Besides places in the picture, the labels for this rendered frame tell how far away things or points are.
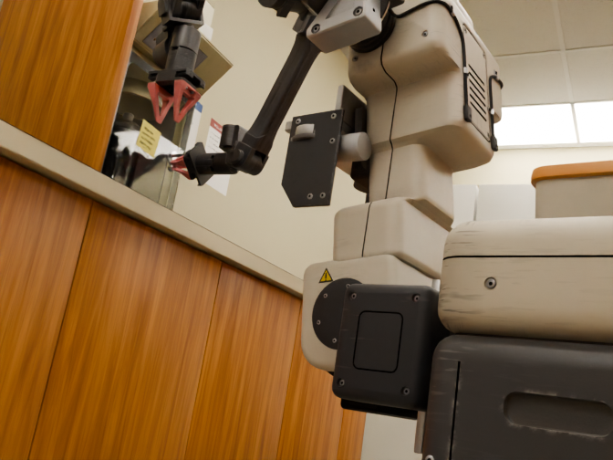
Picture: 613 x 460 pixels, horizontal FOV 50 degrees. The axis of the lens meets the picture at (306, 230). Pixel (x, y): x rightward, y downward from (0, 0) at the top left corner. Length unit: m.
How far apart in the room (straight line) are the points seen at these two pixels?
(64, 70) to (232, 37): 1.37
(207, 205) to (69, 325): 1.58
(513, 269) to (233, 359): 1.13
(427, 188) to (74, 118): 0.93
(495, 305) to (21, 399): 0.82
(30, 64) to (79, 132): 0.31
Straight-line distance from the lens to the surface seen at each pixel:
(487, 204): 4.52
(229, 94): 2.94
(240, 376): 1.74
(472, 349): 0.68
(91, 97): 1.63
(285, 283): 1.84
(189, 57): 1.39
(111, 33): 1.70
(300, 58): 1.65
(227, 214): 2.89
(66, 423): 1.30
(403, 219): 0.96
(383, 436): 4.43
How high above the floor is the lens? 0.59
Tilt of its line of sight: 15 degrees up
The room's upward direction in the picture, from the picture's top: 9 degrees clockwise
